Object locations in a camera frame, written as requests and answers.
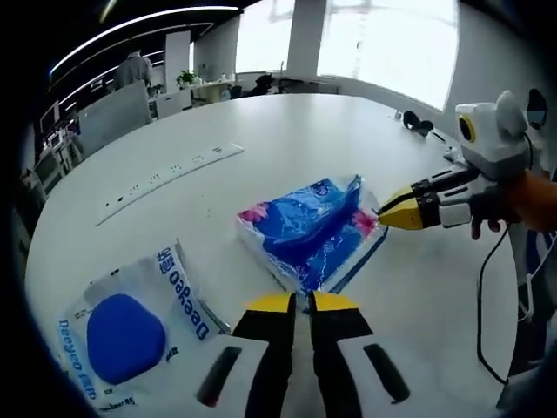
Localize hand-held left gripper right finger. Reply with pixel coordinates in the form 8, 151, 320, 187
306, 292, 421, 418

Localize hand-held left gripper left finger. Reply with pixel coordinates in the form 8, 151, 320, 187
186, 292, 299, 418

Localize blue tissue pack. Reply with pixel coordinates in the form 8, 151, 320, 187
237, 173, 388, 295

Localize white wipes packet blue oval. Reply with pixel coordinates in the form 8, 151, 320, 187
56, 238, 232, 415

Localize person's right hand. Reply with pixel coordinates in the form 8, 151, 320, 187
471, 172, 539, 240

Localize black headphones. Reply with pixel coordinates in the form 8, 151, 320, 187
402, 111, 435, 137

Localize white power strip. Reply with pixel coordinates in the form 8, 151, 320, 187
94, 141, 245, 227

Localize dark bulky object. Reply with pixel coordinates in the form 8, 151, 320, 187
252, 74, 275, 95

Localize green potted plant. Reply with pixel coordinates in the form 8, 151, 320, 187
176, 70, 199, 91

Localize grey desk partition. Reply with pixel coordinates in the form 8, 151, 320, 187
77, 81, 153, 156

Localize curved ceiling light strip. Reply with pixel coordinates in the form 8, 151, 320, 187
50, 6, 243, 78

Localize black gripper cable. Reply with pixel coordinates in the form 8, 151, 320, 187
477, 226, 513, 384

